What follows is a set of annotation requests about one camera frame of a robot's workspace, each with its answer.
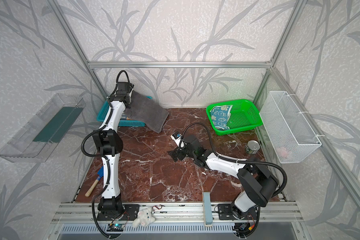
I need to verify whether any grey towel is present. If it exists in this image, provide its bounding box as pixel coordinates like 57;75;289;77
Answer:
125;91;169;133

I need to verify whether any teal patterned towel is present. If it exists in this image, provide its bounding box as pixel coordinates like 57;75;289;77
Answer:
210;105;233;131

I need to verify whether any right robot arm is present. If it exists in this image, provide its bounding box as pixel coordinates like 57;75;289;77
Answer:
168;122;288;220

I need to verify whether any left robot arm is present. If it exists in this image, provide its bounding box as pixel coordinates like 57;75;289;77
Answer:
81;70;134;216

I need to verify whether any teal plastic basket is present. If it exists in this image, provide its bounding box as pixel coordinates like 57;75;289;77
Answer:
97;102;146;127

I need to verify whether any metal tin can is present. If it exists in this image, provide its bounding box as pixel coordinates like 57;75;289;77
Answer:
246;140;261;155

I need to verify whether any green plastic basket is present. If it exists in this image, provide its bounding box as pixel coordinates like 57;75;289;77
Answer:
206;99;263;136

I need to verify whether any grey blue sponge block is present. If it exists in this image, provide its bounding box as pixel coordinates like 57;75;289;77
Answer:
203;192;213;227

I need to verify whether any white plush toy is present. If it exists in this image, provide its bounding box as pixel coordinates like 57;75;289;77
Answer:
132;208;156;228

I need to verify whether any green lit circuit board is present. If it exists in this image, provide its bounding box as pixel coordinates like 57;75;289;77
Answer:
107;224;125;232

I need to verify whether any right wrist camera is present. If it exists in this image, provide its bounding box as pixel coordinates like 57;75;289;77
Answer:
171;132;185;149

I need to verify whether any pink item in wire basket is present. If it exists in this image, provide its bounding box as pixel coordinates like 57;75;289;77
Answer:
277;147;291;159

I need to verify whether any white wire mesh basket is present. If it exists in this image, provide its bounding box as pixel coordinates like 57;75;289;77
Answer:
260;91;322;164

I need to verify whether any clear plastic wall bin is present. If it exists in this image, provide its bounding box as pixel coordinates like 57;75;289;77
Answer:
0;94;86;163

